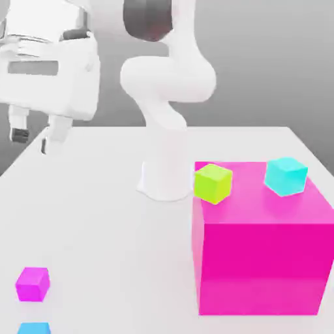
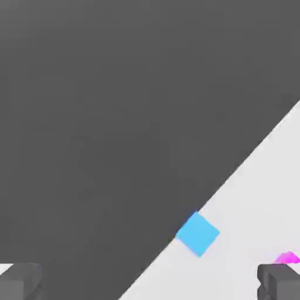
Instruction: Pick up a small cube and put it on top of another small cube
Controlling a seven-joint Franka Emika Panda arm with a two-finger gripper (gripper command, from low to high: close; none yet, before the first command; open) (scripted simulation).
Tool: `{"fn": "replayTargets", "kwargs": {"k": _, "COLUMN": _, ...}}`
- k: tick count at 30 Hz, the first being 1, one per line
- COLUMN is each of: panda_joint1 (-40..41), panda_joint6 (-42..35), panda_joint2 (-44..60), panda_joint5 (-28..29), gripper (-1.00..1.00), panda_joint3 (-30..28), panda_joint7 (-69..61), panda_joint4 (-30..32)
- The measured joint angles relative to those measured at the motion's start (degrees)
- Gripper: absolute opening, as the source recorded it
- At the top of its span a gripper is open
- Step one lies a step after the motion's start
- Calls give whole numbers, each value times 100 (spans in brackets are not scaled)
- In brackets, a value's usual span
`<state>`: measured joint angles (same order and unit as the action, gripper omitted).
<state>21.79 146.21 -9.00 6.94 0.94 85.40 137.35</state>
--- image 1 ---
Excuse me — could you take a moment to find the small blue cube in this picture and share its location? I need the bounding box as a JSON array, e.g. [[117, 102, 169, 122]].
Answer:
[[17, 322, 52, 334]]

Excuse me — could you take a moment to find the small magenta cube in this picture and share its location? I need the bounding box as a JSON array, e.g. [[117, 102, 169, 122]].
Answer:
[[14, 266, 51, 303]]

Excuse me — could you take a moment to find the large pink box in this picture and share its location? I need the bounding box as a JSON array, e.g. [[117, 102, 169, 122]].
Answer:
[[192, 160, 334, 316]]

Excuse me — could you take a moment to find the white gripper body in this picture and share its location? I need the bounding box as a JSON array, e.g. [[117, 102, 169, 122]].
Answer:
[[0, 38, 102, 122]]

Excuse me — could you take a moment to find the small lime green cube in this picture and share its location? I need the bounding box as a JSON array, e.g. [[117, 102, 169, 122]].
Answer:
[[194, 163, 234, 205]]

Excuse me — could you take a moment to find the small cyan cube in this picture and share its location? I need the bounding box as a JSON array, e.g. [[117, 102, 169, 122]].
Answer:
[[264, 157, 309, 198]]

